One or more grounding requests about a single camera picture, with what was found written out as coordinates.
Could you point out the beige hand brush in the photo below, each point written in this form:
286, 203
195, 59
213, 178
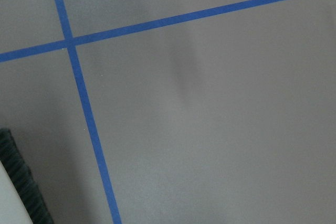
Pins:
22, 179

